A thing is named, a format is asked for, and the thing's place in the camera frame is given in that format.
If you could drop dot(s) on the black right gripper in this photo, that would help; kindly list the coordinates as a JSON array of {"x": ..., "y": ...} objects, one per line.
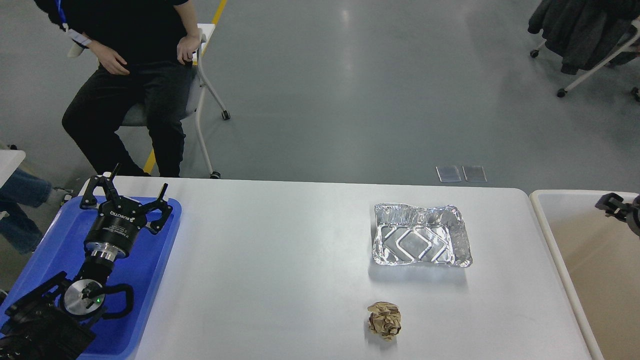
[{"x": 614, "y": 206}]

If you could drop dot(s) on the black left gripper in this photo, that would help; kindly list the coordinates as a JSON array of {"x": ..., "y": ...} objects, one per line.
[{"x": 114, "y": 224}]

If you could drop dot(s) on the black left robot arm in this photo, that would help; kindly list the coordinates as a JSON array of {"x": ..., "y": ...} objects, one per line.
[{"x": 54, "y": 321}]

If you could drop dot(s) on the beige plastic bin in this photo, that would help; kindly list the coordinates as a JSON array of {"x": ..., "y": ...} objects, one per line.
[{"x": 597, "y": 258}]

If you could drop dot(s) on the white rolling chair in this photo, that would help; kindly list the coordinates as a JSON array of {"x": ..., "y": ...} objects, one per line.
[{"x": 200, "y": 86}]

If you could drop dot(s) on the blue plastic tray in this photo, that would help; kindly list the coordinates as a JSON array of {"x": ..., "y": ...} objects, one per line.
[{"x": 62, "y": 250}]

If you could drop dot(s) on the person leg in jeans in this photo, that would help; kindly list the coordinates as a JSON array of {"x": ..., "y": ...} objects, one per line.
[{"x": 23, "y": 189}]

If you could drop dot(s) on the white side table corner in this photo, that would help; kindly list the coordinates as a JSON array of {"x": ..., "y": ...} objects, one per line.
[{"x": 10, "y": 160}]

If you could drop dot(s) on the right floor plate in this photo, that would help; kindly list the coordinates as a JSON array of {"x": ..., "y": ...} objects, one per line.
[{"x": 474, "y": 173}]

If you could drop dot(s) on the floor plate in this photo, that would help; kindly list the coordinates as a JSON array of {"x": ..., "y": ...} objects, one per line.
[
  {"x": 474, "y": 173},
  {"x": 448, "y": 174}
]

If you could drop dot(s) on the seated person in black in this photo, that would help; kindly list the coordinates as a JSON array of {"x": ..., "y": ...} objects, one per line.
[{"x": 145, "y": 50}]

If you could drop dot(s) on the left floor plate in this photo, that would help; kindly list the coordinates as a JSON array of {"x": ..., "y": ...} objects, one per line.
[{"x": 448, "y": 174}]

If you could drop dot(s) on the chair with dark coats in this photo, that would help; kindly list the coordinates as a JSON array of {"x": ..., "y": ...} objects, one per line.
[{"x": 587, "y": 34}]

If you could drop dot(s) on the aluminium foil tray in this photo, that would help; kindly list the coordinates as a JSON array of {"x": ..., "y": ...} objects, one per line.
[{"x": 407, "y": 234}]

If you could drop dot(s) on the crumpled brown paper ball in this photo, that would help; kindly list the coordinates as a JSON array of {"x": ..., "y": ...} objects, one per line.
[{"x": 384, "y": 320}]

